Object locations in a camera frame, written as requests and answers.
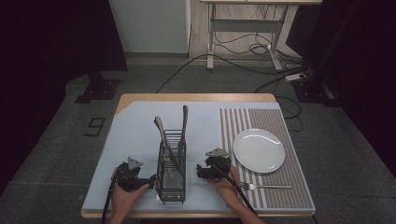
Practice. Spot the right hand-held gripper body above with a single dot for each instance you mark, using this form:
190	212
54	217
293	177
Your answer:
219	163

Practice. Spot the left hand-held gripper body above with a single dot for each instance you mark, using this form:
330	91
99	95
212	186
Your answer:
129	179

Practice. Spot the person's left hand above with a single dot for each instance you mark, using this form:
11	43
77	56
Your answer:
124	200

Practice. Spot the person's right hand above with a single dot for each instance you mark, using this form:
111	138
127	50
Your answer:
229	186

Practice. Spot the white round plate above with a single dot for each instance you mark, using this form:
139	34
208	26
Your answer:
259	151

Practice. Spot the light blue table cover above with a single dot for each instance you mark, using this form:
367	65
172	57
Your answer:
134	137

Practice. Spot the silver table knife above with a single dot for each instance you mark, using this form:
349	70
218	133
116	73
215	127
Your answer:
162	133

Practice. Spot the silver fork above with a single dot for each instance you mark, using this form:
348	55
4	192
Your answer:
267	186

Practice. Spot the grey striped placemat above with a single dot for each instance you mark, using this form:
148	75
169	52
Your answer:
292	186

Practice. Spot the black stand base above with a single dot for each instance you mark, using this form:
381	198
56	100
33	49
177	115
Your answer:
314	90
99	88

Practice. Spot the white power strip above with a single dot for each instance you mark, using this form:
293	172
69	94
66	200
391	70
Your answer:
295	76

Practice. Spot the white cabinet panel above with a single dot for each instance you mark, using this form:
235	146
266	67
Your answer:
149	25

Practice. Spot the white desk frame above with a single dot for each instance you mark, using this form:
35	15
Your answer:
246	25

